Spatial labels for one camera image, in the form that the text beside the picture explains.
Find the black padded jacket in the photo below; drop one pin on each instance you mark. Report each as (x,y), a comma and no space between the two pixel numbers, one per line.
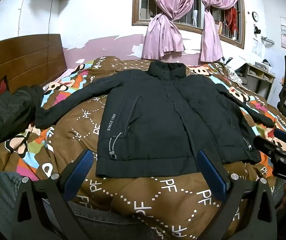
(155,120)

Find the red hanging tassels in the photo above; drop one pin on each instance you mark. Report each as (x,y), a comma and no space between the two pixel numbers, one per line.
(231,20)

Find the wooden desk shelf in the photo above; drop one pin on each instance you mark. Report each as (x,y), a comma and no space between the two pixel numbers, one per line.
(258,77)

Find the narrow pink curtain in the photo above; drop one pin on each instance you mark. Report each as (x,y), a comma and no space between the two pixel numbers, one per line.
(214,17)

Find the wooden headboard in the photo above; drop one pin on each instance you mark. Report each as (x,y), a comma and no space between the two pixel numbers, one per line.
(23,60)

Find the round wall clock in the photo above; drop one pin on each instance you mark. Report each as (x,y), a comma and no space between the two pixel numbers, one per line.
(255,16)

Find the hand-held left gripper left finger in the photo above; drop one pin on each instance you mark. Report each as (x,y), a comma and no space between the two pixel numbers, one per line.
(83,164)

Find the wide pink curtain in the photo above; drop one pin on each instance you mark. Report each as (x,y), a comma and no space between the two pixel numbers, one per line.
(164,17)

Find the brown cartoon printed blanket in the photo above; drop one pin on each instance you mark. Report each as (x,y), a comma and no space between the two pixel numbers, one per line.
(133,200)

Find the brown framed barred window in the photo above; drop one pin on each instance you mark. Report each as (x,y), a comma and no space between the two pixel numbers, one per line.
(143,7)

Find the dark clothes pile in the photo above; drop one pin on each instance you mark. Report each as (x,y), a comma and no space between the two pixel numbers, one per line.
(8,115)

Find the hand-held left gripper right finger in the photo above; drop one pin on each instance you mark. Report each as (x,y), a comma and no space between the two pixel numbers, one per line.
(210,174)

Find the person's jeans leg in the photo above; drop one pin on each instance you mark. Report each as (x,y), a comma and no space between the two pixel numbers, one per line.
(5,195)

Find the small black wall fixture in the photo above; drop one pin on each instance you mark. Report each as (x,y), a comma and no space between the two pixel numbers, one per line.
(257,30)

